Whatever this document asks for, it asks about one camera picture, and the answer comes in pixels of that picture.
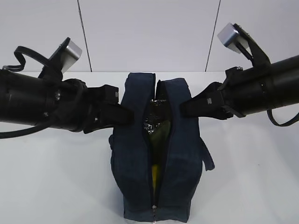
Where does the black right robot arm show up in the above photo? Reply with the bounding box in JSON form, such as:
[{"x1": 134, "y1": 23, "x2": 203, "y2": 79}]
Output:
[{"x1": 180, "y1": 56, "x2": 299, "y2": 120}]

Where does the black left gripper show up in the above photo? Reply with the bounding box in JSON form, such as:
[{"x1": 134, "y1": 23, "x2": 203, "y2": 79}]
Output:
[{"x1": 46, "y1": 78, "x2": 134, "y2": 134}]

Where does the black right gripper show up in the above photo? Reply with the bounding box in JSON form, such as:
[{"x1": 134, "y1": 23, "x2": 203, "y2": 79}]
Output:
[{"x1": 180, "y1": 66, "x2": 266, "y2": 120}]

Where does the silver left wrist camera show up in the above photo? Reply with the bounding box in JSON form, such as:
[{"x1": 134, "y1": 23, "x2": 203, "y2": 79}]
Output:
[{"x1": 38, "y1": 37, "x2": 83, "y2": 81}]

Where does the dark navy lunch bag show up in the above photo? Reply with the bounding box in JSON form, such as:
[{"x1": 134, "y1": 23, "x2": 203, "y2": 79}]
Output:
[{"x1": 109, "y1": 73, "x2": 215, "y2": 223}]

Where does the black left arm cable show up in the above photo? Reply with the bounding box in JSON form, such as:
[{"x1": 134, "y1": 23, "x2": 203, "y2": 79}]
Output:
[{"x1": 0, "y1": 46, "x2": 51, "y2": 72}]

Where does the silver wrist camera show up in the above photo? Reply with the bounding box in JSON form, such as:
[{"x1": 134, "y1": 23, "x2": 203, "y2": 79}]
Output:
[
  {"x1": 38, "y1": 37, "x2": 83, "y2": 81},
  {"x1": 217, "y1": 22, "x2": 271, "y2": 68}
]

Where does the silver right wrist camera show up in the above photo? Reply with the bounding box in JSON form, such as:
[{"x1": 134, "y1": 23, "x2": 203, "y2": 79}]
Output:
[{"x1": 217, "y1": 22, "x2": 271, "y2": 68}]

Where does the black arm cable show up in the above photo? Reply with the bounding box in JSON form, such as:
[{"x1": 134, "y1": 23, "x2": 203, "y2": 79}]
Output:
[
  {"x1": 0, "y1": 46, "x2": 51, "y2": 72},
  {"x1": 267, "y1": 108, "x2": 299, "y2": 128}
]

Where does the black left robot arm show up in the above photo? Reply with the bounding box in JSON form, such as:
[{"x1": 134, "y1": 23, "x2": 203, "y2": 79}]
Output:
[{"x1": 0, "y1": 70, "x2": 134, "y2": 134}]

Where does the yellow lemon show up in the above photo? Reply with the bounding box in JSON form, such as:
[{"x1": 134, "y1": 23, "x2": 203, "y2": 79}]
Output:
[{"x1": 152, "y1": 164, "x2": 160, "y2": 195}]

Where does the green cucumber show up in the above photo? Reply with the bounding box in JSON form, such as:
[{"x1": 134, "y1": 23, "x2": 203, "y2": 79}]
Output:
[{"x1": 149, "y1": 120, "x2": 171, "y2": 164}]

